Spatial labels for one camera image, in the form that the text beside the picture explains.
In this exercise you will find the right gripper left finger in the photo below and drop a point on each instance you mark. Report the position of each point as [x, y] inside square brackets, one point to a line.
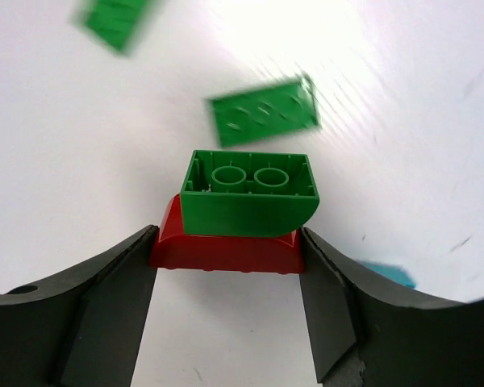
[82, 326]

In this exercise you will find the green long lego brick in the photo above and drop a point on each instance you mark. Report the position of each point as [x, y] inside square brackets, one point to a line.
[272, 109]

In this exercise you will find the green curved lego brick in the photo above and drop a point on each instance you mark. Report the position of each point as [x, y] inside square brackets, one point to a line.
[247, 194]

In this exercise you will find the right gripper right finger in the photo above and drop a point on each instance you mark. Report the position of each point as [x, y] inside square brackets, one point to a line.
[367, 330]

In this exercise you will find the red arched lego brick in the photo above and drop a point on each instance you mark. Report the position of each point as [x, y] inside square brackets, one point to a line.
[174, 249]

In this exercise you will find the green lego brick centre left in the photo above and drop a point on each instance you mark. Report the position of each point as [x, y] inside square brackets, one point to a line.
[117, 25]

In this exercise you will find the blue lego brick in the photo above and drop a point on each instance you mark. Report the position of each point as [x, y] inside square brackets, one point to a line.
[394, 273]

